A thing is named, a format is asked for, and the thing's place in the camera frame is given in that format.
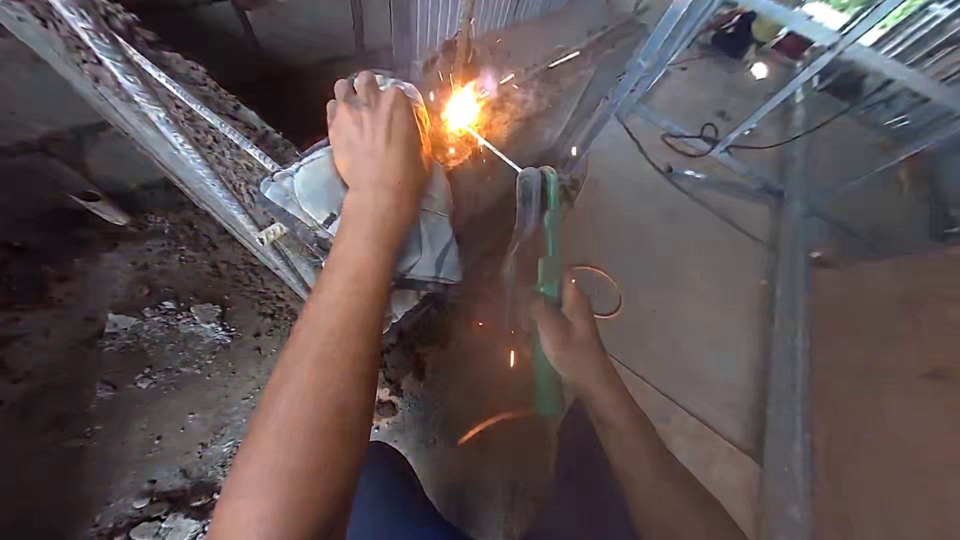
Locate person's right hand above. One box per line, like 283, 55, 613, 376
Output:
528, 277, 618, 395

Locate person's left hand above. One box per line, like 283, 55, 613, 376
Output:
327, 70, 434, 202

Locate green welding electrode holder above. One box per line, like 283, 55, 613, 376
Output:
516, 165, 564, 418

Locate pale grey padded cloth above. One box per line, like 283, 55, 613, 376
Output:
259, 71, 463, 292

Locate person's left forearm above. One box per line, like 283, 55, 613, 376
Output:
205, 186, 426, 540

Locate person's right forearm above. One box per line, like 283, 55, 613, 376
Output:
576, 366, 750, 540

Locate corrugated metal sheet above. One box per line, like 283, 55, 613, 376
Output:
389, 0, 573, 82

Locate rusty brown rod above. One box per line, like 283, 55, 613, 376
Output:
455, 0, 477, 84

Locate thin welding electrode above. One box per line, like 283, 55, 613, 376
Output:
466, 126, 524, 174

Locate speckled grey steel truss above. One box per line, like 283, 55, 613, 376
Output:
0, 0, 325, 301

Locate long grey steel beam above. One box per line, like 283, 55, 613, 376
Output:
759, 82, 816, 540

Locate person's legs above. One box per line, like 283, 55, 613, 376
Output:
346, 397, 640, 540

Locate pile of concrete rubble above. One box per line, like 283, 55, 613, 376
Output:
97, 300, 237, 391

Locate black cable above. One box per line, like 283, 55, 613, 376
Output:
616, 78, 901, 250

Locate galvanised steel frame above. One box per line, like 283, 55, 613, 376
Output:
573, 0, 960, 204

